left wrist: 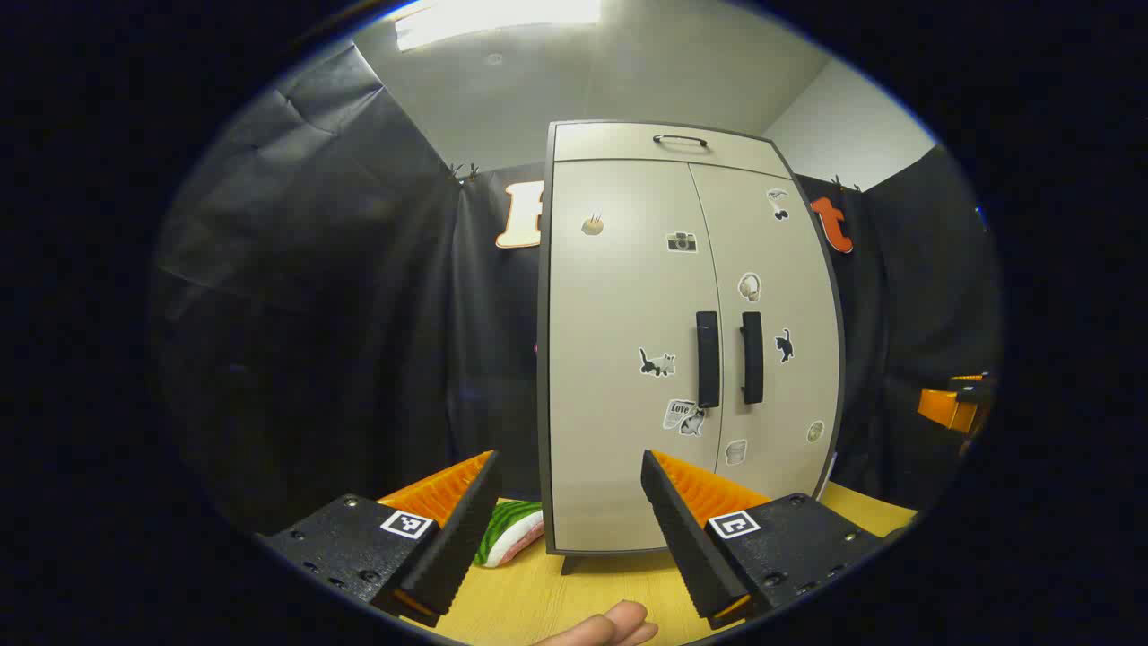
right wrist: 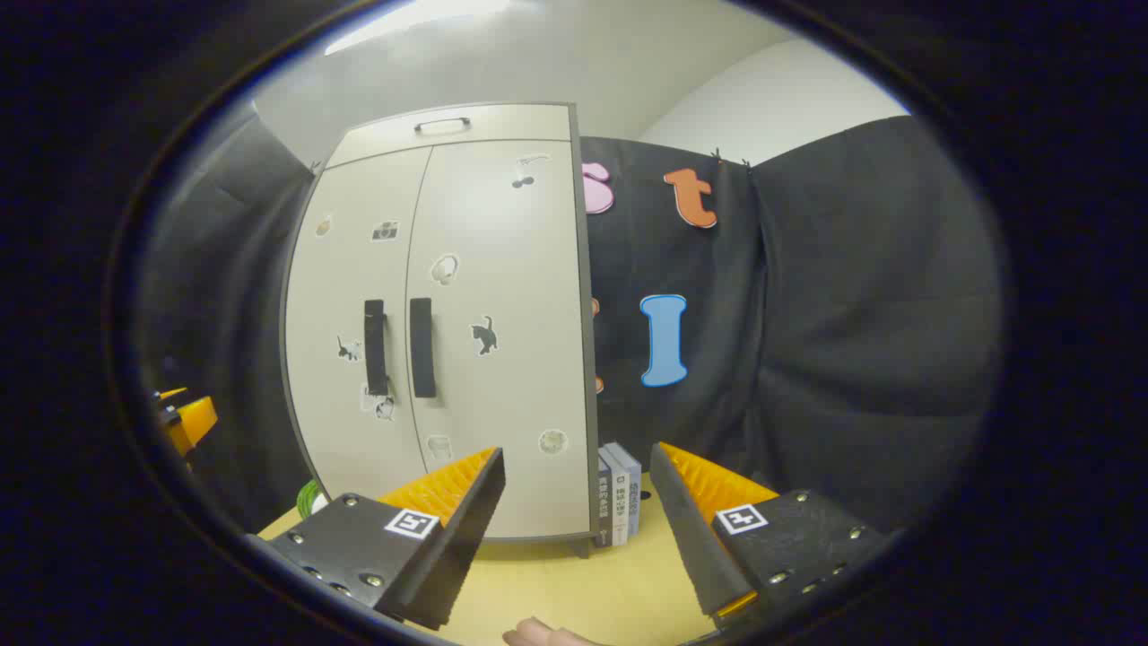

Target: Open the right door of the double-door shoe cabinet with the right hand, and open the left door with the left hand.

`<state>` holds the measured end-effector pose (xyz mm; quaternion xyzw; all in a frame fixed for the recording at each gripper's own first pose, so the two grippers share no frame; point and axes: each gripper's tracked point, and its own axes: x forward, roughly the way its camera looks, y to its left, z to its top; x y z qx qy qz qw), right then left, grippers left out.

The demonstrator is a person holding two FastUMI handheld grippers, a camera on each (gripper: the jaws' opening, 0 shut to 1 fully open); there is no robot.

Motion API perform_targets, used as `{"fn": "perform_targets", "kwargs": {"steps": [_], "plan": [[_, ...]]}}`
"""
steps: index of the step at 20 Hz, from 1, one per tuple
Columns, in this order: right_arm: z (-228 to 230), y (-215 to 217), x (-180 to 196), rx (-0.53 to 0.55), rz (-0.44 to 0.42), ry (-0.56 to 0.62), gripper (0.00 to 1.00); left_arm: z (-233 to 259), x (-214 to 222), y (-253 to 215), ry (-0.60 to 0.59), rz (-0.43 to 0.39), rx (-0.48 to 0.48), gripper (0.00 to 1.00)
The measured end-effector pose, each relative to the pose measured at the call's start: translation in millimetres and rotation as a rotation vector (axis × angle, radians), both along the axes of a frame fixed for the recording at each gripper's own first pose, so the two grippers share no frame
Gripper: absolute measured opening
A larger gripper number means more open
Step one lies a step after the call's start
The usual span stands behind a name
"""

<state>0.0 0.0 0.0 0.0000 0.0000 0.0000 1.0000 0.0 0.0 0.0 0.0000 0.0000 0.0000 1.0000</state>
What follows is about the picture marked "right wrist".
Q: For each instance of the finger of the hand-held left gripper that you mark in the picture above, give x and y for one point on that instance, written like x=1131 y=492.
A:
x=195 y=420

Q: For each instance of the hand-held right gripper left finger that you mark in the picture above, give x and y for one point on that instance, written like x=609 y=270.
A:
x=466 y=529

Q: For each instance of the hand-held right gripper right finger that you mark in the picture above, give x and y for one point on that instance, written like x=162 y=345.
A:
x=695 y=538

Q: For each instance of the white door with camera sticker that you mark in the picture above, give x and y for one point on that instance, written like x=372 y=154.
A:
x=359 y=269

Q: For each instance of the white door with headphones sticker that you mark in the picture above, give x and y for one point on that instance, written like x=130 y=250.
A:
x=511 y=233

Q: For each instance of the white double-door shoe cabinet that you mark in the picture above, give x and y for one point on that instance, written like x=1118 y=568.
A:
x=502 y=126

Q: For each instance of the light blue book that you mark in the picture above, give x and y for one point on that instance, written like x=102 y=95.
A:
x=634 y=493

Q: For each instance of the white book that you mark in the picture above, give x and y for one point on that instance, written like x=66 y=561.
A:
x=619 y=502

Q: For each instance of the dark grey book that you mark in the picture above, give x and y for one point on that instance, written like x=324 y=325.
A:
x=604 y=511

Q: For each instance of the watermelon slice toy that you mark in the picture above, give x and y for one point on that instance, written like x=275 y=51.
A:
x=309 y=501

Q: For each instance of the black backdrop cloth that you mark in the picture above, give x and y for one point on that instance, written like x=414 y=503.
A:
x=852 y=314

